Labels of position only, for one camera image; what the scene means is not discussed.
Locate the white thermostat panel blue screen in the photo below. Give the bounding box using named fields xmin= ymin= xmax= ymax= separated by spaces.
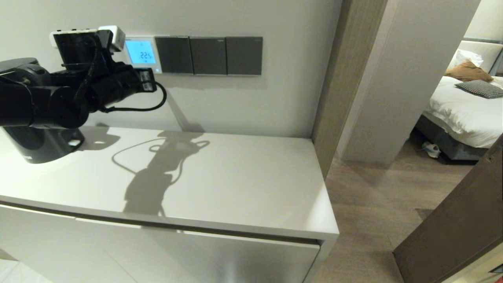
xmin=123 ymin=36 xmax=163 ymax=74

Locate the black electric kettle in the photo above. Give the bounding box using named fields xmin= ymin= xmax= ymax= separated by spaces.
xmin=0 ymin=58 xmax=85 ymax=164

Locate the white sideboard cabinet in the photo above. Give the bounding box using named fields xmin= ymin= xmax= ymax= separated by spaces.
xmin=0 ymin=125 xmax=340 ymax=283

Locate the white cabinet door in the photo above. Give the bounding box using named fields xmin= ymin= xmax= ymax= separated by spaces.
xmin=0 ymin=204 xmax=138 ymax=283
xmin=77 ymin=217 xmax=319 ymax=283

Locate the white and teal sneaker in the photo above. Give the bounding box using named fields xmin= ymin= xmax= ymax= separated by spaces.
xmin=422 ymin=141 xmax=441 ymax=159

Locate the bed with white duvet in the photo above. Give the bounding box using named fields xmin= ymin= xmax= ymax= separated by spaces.
xmin=411 ymin=75 xmax=503 ymax=162

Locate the brown pillow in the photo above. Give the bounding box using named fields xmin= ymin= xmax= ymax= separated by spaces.
xmin=444 ymin=61 xmax=494 ymax=84

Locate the white pillow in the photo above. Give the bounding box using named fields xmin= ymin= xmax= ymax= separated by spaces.
xmin=448 ymin=50 xmax=484 ymax=71

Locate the checkered grey pillow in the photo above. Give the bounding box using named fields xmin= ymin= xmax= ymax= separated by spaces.
xmin=455 ymin=81 xmax=503 ymax=100

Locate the brown wooden room door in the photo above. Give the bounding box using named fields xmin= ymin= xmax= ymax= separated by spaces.
xmin=393 ymin=134 xmax=503 ymax=283

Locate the beige padded headboard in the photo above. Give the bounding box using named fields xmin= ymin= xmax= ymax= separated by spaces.
xmin=458 ymin=37 xmax=503 ymax=77

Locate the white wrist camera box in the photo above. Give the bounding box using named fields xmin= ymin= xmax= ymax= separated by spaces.
xmin=97 ymin=25 xmax=127 ymax=52

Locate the black camera mounting plate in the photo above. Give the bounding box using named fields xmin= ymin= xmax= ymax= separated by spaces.
xmin=50 ymin=28 xmax=103 ymax=72

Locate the dark grey triple rocker switch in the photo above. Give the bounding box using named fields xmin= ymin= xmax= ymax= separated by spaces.
xmin=155 ymin=36 xmax=194 ymax=75

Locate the dark grey wall switch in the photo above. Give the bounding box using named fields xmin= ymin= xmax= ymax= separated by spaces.
xmin=226 ymin=37 xmax=263 ymax=76
xmin=190 ymin=37 xmax=228 ymax=75

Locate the wooden door frame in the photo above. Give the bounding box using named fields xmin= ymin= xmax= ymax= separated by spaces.
xmin=310 ymin=0 xmax=387 ymax=179

